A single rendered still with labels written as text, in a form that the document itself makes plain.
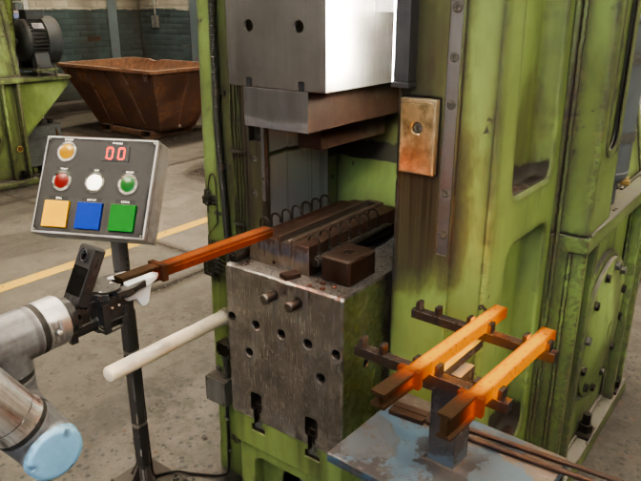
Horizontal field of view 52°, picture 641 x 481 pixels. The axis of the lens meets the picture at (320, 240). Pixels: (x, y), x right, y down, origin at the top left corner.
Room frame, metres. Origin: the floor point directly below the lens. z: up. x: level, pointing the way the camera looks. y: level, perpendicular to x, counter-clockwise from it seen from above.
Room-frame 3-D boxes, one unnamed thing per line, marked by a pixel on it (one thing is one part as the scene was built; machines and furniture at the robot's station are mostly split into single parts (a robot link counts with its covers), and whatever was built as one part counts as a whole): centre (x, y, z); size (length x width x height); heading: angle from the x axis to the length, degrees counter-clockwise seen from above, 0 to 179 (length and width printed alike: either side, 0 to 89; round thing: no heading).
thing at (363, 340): (1.20, -0.17, 0.94); 0.23 x 0.06 x 0.02; 141
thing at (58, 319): (1.04, 0.47, 1.03); 0.10 x 0.05 x 0.09; 53
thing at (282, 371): (1.71, -0.07, 0.69); 0.56 x 0.38 x 0.45; 143
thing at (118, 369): (1.70, 0.44, 0.62); 0.44 x 0.05 x 0.05; 143
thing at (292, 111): (1.73, -0.02, 1.32); 0.42 x 0.20 x 0.10; 143
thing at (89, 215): (1.71, 0.63, 1.01); 0.07 x 0.05 x 0.07; 78
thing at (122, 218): (1.69, 0.53, 1.01); 0.07 x 0.05 x 0.07; 78
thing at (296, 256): (1.73, -0.02, 0.96); 0.42 x 0.20 x 0.09; 143
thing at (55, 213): (1.73, 0.73, 1.01); 0.07 x 0.05 x 0.07; 78
